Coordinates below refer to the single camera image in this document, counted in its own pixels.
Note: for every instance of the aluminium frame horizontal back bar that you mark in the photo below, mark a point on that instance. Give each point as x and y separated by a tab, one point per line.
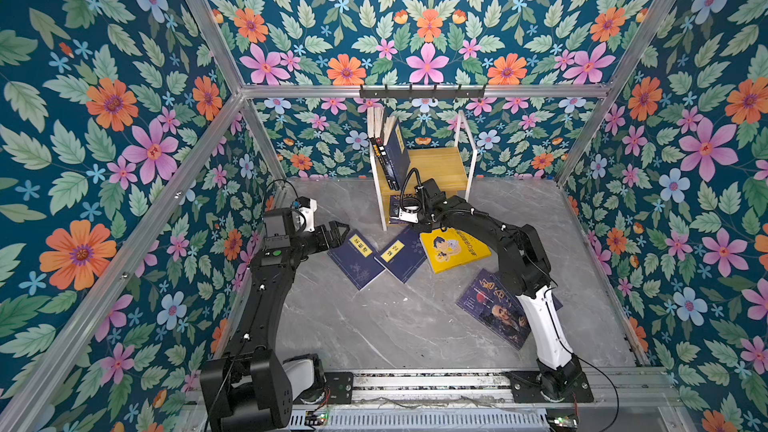
525	91

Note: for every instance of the purple book orange calligraphy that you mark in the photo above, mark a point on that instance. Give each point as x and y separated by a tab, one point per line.
396	202

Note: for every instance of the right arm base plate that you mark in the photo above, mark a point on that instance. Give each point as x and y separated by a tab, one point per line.
535	387

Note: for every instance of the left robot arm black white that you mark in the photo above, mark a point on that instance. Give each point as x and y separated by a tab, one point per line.
248	388

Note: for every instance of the white metal wooden book shelf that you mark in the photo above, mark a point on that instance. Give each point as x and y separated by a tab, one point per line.
451	167

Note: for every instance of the aluminium frame corner post left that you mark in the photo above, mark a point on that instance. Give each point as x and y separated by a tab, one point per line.
222	56

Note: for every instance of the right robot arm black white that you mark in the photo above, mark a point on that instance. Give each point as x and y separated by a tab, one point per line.
524	270

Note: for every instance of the grey hook rail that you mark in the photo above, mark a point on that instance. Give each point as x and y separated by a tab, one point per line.
439	92

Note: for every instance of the aluminium frame left diagonal bar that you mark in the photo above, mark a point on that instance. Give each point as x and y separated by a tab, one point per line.
53	368

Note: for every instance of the navy book large yellow label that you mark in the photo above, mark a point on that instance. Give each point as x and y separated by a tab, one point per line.
404	255

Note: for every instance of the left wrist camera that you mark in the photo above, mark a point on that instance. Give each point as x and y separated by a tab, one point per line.
296	219

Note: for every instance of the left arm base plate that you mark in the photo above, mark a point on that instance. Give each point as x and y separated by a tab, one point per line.
327	387

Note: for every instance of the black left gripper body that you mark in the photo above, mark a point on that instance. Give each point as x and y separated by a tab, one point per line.
312	241

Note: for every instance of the aluminium frame corner post right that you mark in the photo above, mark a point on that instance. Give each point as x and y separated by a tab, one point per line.
647	31

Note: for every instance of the aluminium front rail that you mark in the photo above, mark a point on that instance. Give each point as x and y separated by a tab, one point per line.
597	387

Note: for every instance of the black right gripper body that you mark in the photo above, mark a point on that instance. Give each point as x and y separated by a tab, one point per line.
424	217

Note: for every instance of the aluminium frame corner post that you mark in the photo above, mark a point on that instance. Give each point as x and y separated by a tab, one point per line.
647	31
222	56

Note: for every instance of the navy book Sunzi label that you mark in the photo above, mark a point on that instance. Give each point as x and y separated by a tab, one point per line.
396	160

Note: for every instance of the black Murphy's law book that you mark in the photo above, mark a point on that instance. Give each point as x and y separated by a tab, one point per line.
375	116

